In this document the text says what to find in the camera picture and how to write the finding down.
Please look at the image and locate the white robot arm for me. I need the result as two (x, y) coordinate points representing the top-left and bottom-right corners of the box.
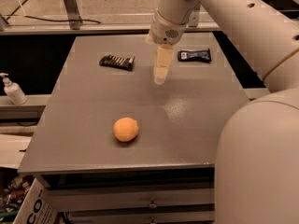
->
(149, 0), (299, 224)

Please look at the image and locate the white cardboard box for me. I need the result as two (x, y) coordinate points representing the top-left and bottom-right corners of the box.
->
(13, 179), (57, 224)

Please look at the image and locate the black chocolate rxbar wrapper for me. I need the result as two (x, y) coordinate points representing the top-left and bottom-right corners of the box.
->
(99, 55), (135, 71)

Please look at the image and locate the black cable behind table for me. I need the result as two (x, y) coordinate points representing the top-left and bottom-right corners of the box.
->
(5, 0), (102, 25)

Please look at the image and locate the blue blueberry rxbar wrapper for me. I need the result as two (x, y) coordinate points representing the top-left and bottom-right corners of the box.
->
(178, 49), (212, 63)

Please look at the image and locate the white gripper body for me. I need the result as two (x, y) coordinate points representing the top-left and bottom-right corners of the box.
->
(149, 11), (186, 45)

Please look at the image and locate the grey drawer cabinet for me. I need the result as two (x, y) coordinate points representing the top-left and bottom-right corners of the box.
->
(20, 33), (248, 224)

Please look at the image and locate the white pump dispenser bottle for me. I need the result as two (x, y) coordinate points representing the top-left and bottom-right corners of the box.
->
(0, 73), (27, 105)

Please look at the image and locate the orange fruit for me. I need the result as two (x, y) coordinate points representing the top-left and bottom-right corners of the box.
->
(113, 118), (139, 142)

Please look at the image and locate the metal railing frame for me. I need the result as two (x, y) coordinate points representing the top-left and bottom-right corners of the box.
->
(0, 0), (299, 36)

